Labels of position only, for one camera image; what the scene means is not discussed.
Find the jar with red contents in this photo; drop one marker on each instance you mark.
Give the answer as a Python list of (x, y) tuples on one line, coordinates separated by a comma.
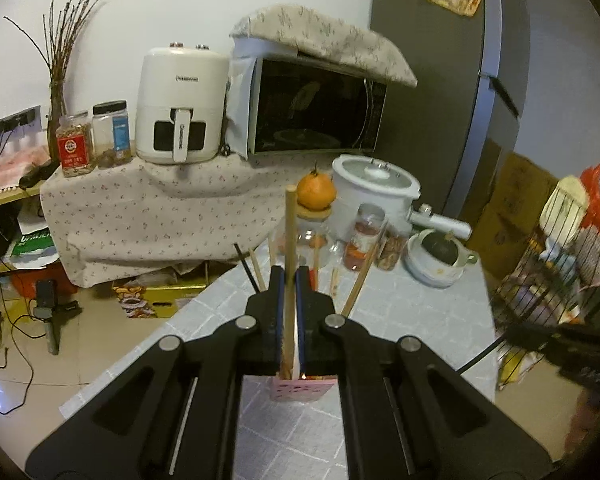
[(366, 230)]

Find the large orange fruit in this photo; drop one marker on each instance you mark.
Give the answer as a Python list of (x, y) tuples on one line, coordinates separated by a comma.
[(315, 191)]

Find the floral cloth on cabinet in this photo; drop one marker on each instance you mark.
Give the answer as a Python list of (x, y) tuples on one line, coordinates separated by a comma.
[(140, 217)]

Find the jar with brown snacks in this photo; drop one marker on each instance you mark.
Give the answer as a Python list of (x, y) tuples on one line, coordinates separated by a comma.
[(391, 244)]

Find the glass jar with oranges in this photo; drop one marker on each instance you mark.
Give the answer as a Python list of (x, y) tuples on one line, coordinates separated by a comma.
[(316, 244)]

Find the black wire rack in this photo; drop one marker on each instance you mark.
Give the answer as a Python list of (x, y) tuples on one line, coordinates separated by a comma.
[(552, 285)]

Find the black microwave oven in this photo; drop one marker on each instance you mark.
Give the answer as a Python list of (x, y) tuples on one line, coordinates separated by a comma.
[(278, 104)]

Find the grey refrigerator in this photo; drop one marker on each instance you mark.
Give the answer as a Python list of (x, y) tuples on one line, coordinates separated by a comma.
[(454, 128)]

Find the cardboard boxes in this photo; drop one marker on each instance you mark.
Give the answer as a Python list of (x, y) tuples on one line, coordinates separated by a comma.
[(503, 207)]

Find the black chopstick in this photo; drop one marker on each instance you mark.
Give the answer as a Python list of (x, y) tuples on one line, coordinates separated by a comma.
[(242, 258)]

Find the white air fryer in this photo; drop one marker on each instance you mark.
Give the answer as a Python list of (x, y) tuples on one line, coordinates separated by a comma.
[(180, 105)]

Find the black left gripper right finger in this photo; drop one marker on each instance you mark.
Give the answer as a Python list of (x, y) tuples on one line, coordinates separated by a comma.
[(406, 413)]

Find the blue label jar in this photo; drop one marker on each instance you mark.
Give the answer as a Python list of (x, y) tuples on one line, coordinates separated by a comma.
[(111, 131)]

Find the wide wooden chopstick pair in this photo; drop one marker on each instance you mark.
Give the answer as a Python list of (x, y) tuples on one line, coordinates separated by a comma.
[(359, 282)]

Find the dark green squash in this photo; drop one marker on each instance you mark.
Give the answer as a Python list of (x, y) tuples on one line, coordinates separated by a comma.
[(441, 247)]

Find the thin bamboo chopstick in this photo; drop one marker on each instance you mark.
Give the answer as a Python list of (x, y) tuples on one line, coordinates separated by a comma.
[(290, 266)]

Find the white rice cooker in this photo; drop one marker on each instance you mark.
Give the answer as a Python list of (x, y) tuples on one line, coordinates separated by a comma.
[(364, 180)]

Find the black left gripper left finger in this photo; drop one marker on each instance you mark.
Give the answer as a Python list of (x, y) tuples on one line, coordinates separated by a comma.
[(172, 414)]

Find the floral cloth on microwave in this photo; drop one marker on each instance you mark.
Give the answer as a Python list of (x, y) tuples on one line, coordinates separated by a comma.
[(333, 40)]

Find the dried branches in vase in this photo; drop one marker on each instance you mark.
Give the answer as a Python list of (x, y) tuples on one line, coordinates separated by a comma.
[(62, 26)]

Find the red label nut jar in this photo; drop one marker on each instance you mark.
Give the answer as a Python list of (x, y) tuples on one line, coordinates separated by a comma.
[(75, 144)]

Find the pink perforated utensil holder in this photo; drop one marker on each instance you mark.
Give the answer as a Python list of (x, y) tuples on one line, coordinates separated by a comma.
[(304, 389)]

